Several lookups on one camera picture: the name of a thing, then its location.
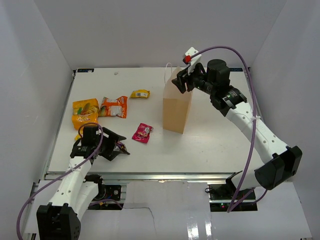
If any purple brown candy packet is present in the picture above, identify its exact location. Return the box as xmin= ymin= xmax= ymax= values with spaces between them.
xmin=115 ymin=141 xmax=130 ymax=155

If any magenta candy packet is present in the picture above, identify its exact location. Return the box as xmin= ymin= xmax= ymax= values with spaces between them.
xmin=132 ymin=123 xmax=154 ymax=144

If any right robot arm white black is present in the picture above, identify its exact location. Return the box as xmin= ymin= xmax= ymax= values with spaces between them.
xmin=171 ymin=59 xmax=303 ymax=191

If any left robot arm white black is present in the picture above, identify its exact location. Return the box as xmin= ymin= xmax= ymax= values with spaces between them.
xmin=36 ymin=122 xmax=129 ymax=240

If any brown paper bag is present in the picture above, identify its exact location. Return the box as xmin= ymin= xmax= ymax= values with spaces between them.
xmin=162 ymin=66 xmax=193 ymax=134

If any large yellow snack bag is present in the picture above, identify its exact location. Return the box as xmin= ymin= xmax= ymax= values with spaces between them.
xmin=71 ymin=98 xmax=99 ymax=130

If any orange snack packet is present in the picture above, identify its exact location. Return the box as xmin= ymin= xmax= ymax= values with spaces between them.
xmin=98 ymin=96 xmax=128 ymax=119

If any small yellow candy packet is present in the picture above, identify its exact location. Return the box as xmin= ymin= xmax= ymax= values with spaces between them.
xmin=74 ymin=134 xmax=81 ymax=141

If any blue label right corner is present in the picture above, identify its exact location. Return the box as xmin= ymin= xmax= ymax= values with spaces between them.
xmin=230 ymin=67 xmax=243 ymax=72

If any blue label corner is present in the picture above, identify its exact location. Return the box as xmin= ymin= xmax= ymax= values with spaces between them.
xmin=77 ymin=68 xmax=95 ymax=73
xmin=230 ymin=67 xmax=243 ymax=72

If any small yellow snack packet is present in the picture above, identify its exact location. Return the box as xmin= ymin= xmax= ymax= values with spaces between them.
xmin=130 ymin=89 xmax=150 ymax=99

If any blue label left corner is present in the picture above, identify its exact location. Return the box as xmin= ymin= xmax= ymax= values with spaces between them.
xmin=77 ymin=68 xmax=95 ymax=73

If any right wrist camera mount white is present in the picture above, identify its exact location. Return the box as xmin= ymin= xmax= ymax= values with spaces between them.
xmin=182 ymin=47 xmax=202 ymax=75

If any aluminium table front rail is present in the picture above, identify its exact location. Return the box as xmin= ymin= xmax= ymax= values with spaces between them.
xmin=44 ymin=172 xmax=256 ymax=181

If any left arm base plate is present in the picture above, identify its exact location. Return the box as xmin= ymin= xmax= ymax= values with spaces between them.
xmin=93 ymin=184 xmax=122 ymax=201

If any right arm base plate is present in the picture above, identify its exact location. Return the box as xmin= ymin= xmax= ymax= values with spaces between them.
xmin=204 ymin=174 xmax=258 ymax=212

